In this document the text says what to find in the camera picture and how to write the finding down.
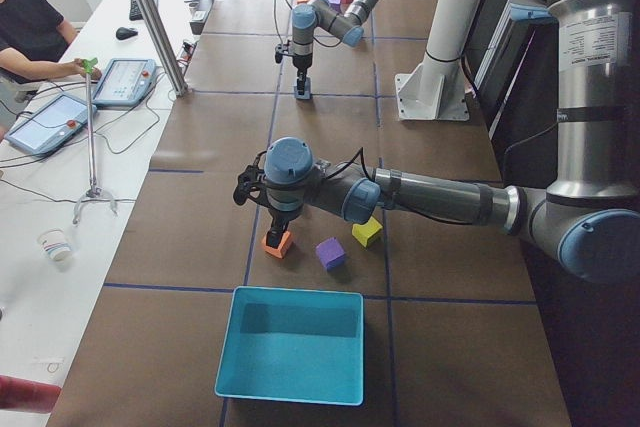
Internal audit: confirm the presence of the teach pendant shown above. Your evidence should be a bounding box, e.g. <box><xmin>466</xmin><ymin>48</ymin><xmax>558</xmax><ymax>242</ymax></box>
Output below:
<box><xmin>5</xmin><ymin>94</ymin><xmax>88</xmax><ymax>156</ymax></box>
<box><xmin>92</xmin><ymin>58</ymin><xmax>156</xmax><ymax>110</ymax></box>

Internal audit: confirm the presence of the person in black shirt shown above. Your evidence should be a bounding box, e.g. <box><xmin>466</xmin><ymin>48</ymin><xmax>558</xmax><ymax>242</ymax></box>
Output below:
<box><xmin>0</xmin><ymin>0</ymin><xmax>81</xmax><ymax>133</ymax></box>

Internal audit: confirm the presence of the purple foam block right side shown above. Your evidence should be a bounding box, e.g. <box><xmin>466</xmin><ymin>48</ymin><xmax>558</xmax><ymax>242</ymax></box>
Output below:
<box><xmin>327</xmin><ymin>0</ymin><xmax>342</xmax><ymax>13</ymax></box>

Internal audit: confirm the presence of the teach pendant far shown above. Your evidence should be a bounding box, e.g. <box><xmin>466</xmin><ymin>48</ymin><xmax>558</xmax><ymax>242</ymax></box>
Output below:
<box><xmin>92</xmin><ymin>58</ymin><xmax>156</xmax><ymax>110</ymax></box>

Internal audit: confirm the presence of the light blue foam block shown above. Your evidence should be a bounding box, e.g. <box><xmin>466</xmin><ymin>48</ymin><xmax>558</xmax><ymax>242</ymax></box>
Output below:
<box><xmin>293</xmin><ymin>77</ymin><xmax>312</xmax><ymax>100</ymax></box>

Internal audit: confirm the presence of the purple foam block left side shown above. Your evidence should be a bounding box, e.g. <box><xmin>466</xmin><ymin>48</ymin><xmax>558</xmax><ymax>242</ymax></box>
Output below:
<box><xmin>315</xmin><ymin>237</ymin><xmax>346</xmax><ymax>271</ymax></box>

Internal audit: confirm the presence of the green handled reach grabber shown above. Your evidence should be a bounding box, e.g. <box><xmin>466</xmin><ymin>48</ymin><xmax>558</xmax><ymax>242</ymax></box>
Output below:
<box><xmin>72</xmin><ymin>58</ymin><xmax>117</xmax><ymax>225</ymax></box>

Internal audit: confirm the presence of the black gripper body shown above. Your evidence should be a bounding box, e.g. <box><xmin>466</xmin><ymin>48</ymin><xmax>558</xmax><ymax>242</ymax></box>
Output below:
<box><xmin>233</xmin><ymin>156</ymin><xmax>300</xmax><ymax>233</ymax></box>
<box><xmin>274</xmin><ymin>41</ymin><xmax>313</xmax><ymax>71</ymax></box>

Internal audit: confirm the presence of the yellow foam block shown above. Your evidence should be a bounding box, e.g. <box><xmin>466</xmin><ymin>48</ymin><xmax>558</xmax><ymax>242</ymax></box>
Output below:
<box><xmin>351</xmin><ymin>216</ymin><xmax>383</xmax><ymax>248</ymax></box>

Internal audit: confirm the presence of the black computer mouse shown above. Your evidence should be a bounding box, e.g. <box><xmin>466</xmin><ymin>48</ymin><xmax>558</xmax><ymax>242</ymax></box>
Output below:
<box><xmin>115</xmin><ymin>27</ymin><xmax>138</xmax><ymax>40</ymax></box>

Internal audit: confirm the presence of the aluminium frame post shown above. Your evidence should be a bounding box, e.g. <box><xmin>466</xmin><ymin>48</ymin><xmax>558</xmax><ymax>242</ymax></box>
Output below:
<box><xmin>136</xmin><ymin>0</ymin><xmax>188</xmax><ymax>97</ymax></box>

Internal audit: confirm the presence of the teal plastic bin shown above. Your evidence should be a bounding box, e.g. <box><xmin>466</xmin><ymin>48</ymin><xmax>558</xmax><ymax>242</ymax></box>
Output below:
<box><xmin>214</xmin><ymin>286</ymin><xmax>364</xmax><ymax>406</ymax></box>

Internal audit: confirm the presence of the person hand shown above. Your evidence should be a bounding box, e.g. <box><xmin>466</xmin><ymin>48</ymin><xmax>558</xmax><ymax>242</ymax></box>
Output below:
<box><xmin>62</xmin><ymin>58</ymin><xmax>87</xmax><ymax>76</ymax></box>

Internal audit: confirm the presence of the orange foam block left side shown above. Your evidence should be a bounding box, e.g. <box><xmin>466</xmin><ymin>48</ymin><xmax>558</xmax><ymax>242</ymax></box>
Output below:
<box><xmin>261</xmin><ymin>230</ymin><xmax>295</xmax><ymax>260</ymax></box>

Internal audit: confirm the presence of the purple foam block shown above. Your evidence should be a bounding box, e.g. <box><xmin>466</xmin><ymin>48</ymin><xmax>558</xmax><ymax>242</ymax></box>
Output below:
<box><xmin>327</xmin><ymin>0</ymin><xmax>342</xmax><ymax>13</ymax></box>
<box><xmin>315</xmin><ymin>237</ymin><xmax>346</xmax><ymax>271</ymax></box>

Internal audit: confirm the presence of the paper cup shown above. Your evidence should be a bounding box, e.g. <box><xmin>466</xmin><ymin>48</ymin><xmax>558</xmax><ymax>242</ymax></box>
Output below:
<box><xmin>37</xmin><ymin>229</ymin><xmax>72</xmax><ymax>262</ymax></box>

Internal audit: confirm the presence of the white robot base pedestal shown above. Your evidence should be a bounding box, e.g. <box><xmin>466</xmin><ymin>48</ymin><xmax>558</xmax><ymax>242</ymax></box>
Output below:
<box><xmin>395</xmin><ymin>0</ymin><xmax>481</xmax><ymax>122</ymax></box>

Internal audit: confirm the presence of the teach pendant near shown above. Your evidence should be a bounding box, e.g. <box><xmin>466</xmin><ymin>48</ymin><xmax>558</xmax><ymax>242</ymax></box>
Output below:
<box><xmin>5</xmin><ymin>94</ymin><xmax>88</xmax><ymax>156</ymax></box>

